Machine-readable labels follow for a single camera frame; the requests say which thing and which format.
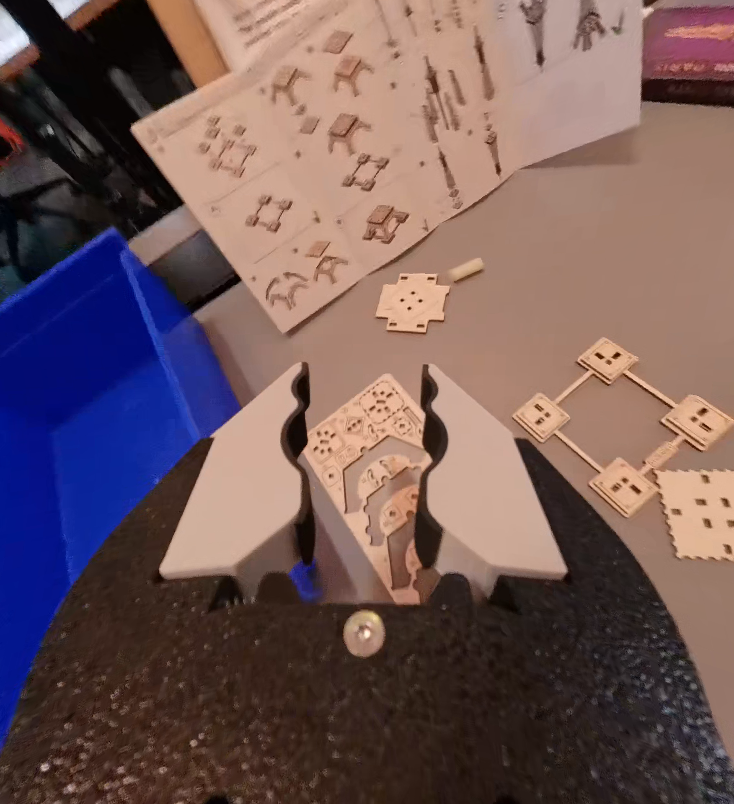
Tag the folded paper instruction sheet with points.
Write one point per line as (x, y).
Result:
(373, 94)

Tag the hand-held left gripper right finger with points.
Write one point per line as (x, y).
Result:
(492, 496)

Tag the purple puzzle box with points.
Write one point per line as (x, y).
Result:
(706, 56)

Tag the grey desk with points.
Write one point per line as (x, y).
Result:
(562, 251)

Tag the black office chair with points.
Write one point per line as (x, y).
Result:
(34, 213)

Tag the cross-shaped wooden plate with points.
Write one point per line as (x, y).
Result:
(412, 303)

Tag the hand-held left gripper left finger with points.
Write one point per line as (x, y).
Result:
(241, 496)

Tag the brown wooden board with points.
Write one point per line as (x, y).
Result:
(185, 37)

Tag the square slotted wooden platform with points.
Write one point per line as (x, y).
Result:
(719, 515)

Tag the plain blue plastic bin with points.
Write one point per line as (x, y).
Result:
(90, 377)

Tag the wooden part sheet with cutouts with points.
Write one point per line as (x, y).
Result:
(367, 427)

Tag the small pale wax stick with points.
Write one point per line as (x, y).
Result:
(465, 270)

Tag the wooden four-pad foot frame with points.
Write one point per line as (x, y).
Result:
(540, 416)

